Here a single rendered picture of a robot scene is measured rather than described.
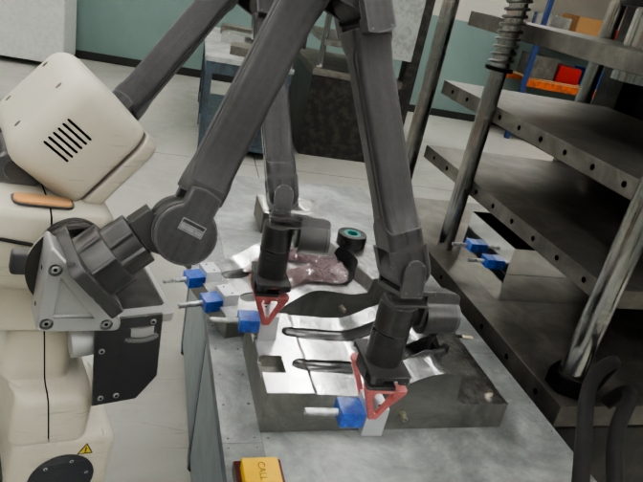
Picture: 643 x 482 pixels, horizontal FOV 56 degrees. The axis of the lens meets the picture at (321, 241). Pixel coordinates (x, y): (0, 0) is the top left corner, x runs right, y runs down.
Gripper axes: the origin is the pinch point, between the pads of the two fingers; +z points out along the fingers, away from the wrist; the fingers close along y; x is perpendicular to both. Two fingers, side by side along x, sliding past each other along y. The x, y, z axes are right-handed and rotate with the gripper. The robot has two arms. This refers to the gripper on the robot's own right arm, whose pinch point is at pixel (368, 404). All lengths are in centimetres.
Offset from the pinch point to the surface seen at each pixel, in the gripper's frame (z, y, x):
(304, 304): 8.7, 45.1, -0.6
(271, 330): 4.0, 26.2, 11.3
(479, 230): 0, 85, -65
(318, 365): 7.0, 19.3, 2.5
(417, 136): -14, 138, -61
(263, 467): 12.0, -1.4, 15.5
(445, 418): 12.2, 10.7, -22.9
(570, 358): 6, 25, -60
